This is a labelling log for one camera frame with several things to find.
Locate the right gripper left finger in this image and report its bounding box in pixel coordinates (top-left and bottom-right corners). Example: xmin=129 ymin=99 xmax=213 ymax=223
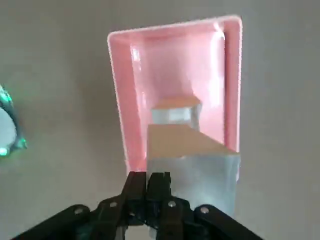
xmin=7 ymin=171 xmax=149 ymax=240

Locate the pink plastic tray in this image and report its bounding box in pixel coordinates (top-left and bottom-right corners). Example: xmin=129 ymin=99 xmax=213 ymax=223
xmin=106 ymin=14 xmax=243 ymax=176

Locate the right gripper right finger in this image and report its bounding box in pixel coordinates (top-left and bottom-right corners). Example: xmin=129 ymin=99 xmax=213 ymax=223
xmin=146 ymin=171 xmax=258 ymax=240

